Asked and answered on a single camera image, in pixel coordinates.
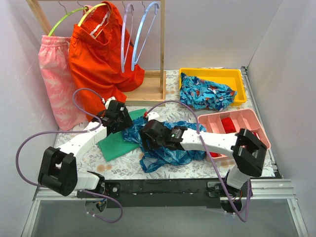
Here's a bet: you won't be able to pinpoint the pink patterned shorts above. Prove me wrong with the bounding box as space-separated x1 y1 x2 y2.
38 36 86 130

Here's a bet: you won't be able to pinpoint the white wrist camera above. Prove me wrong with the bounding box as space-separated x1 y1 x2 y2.
101 96 116 109
144 111 160 121

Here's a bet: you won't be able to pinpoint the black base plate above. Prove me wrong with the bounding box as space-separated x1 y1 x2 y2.
76 178 250 208

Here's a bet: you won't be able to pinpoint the red white striped cloth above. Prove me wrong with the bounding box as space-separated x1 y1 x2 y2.
253 132 261 140

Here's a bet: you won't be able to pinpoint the dark blue shark shorts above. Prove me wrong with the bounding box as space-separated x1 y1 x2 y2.
121 117 206 173

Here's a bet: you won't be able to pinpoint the light blue patterned shorts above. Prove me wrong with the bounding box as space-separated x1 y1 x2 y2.
180 73 237 111

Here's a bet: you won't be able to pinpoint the green folded cloth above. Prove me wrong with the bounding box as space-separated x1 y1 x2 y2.
96 108 149 162

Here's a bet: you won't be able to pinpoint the yellow plastic bin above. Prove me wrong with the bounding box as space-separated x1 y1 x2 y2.
179 68 247 106

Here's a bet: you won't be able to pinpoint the lilac hanger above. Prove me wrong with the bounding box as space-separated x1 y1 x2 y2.
121 2 136 73

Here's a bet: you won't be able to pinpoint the green hanger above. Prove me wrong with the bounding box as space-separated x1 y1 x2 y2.
47 6 89 37

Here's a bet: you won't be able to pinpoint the orange shorts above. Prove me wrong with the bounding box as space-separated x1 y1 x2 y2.
69 1 145 115

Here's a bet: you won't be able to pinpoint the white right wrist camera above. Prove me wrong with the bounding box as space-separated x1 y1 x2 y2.
144 111 160 121

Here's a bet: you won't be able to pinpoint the yellow hanger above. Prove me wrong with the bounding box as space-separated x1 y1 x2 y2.
77 3 109 27

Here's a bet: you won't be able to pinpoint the light blue hanger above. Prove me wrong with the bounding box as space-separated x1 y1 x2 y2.
131 1 160 70

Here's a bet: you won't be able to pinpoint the red rolled cloth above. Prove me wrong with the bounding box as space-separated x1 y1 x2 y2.
221 118 236 134
210 152 220 158

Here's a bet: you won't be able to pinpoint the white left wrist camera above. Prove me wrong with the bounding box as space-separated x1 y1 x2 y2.
101 96 116 109

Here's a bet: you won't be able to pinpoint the wooden clothes rack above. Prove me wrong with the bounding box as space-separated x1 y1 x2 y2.
27 0 166 106

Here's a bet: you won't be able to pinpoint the red rolled cloth front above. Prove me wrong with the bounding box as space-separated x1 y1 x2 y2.
210 152 220 158

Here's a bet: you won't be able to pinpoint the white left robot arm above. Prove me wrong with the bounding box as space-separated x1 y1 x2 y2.
38 100 132 198

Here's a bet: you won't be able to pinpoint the red rolled cloth rear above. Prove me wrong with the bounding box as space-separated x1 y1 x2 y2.
221 118 236 134

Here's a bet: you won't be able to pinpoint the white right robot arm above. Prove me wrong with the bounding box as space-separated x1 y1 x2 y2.
140 119 267 196

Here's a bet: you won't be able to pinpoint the pink divided tray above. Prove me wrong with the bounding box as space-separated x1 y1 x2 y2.
198 109 271 150

